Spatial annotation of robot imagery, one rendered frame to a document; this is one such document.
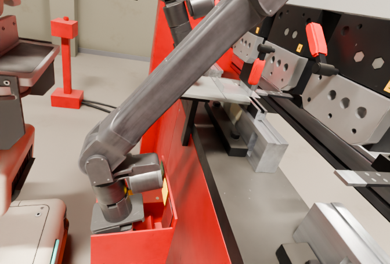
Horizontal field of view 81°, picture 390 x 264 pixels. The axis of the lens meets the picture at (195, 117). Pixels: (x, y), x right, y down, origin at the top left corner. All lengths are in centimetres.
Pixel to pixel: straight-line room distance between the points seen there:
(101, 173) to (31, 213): 88
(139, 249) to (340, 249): 37
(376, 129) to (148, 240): 44
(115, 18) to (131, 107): 390
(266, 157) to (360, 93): 29
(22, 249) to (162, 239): 72
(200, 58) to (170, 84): 6
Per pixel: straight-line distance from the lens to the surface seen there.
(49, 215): 125
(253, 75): 57
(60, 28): 234
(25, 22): 447
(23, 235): 121
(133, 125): 37
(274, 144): 59
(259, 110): 66
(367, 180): 55
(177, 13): 62
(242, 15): 36
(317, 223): 47
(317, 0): 53
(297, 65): 51
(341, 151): 78
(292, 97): 86
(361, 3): 45
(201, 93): 65
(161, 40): 153
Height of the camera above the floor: 123
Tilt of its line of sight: 27 degrees down
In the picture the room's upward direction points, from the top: 14 degrees clockwise
